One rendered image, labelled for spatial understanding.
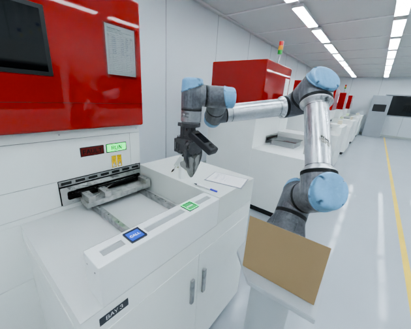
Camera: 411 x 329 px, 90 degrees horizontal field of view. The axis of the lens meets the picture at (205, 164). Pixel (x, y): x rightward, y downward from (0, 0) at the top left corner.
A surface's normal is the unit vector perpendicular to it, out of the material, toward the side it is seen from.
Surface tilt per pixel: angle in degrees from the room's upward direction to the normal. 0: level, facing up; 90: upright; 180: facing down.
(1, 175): 90
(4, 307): 90
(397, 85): 90
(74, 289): 0
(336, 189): 62
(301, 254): 90
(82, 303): 0
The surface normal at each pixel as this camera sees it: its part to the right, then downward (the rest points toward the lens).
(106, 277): 0.77, 0.25
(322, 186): 0.11, -0.15
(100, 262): 0.06, -0.95
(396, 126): -0.63, 0.21
